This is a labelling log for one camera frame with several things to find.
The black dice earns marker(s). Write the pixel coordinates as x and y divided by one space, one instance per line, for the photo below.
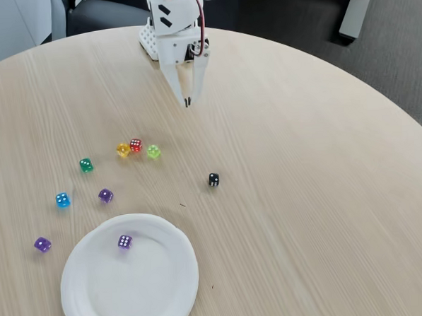
214 179

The dark grey chair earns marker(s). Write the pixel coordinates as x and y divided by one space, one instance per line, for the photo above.
104 15

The blue translucent dice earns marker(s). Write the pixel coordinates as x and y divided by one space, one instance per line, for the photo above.
62 200

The white paper plate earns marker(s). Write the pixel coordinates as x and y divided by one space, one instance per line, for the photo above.
128 275

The dark green translucent dice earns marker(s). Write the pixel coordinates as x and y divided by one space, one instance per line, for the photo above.
86 165

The grey metal table leg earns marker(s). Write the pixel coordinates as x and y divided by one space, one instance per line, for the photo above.
357 12

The red translucent dice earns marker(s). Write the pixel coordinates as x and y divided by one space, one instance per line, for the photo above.
136 145

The black sofa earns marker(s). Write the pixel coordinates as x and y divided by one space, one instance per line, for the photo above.
277 6

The light green translucent dice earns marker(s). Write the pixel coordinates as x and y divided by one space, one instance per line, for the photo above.
154 151

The purple translucent dice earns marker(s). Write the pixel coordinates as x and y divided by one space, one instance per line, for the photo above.
105 195
125 242
43 244

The yellow translucent dice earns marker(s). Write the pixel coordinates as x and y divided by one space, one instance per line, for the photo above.
123 150

